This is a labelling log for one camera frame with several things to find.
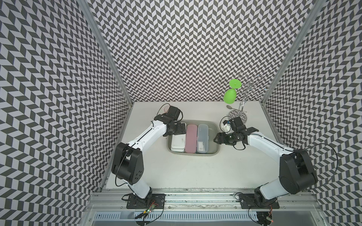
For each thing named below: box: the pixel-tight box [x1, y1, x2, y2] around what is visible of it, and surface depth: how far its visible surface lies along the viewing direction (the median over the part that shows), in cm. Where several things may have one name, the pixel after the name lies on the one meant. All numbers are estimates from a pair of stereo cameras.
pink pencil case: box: [184, 123, 198, 154], surface depth 95 cm
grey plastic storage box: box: [165, 120, 221, 156], surface depth 92 cm
